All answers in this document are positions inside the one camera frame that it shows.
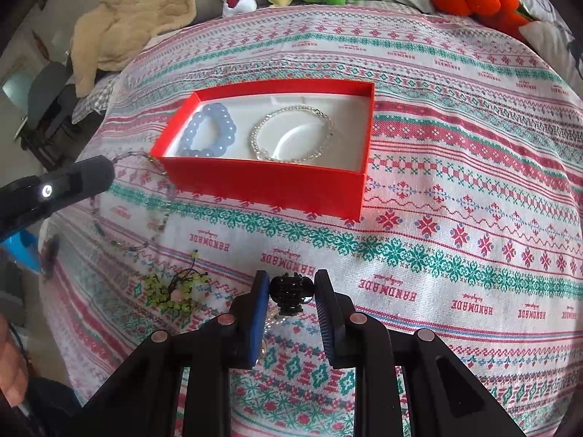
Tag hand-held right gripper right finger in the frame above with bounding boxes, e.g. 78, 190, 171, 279
314, 269, 524, 437

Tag patterned woven tablecloth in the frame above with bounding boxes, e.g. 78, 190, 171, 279
39, 0, 583, 437

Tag beige quilted blanket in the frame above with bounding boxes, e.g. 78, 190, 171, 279
70, 0, 210, 98

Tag white circle print pillow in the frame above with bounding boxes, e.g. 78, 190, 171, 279
524, 0, 570, 23

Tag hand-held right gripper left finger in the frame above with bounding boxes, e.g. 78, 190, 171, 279
75, 269, 270, 437

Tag green bead bracelet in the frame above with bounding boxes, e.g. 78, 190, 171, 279
145, 249, 211, 324

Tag grey checked cloth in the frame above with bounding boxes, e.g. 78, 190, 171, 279
70, 73, 121, 123

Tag silver chain bracelet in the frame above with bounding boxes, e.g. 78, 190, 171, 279
249, 106, 334, 163

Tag red jewelry box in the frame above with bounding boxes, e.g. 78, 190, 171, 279
150, 79, 375, 221

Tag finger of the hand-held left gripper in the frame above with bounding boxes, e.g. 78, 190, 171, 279
0, 155, 116, 243

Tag black hair claw clip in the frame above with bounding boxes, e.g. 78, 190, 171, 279
269, 273, 315, 317

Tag multicolour thin bead bracelet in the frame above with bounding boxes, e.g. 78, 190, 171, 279
91, 151, 176, 251

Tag blue plastic object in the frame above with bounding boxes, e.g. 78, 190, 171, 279
9, 230, 42, 271

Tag person's left hand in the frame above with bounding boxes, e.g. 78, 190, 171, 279
0, 316, 29, 408

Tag dark chair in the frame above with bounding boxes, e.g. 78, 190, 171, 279
20, 61, 92, 169

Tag blue bead bracelet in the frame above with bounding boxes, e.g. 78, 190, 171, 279
179, 102, 238, 159

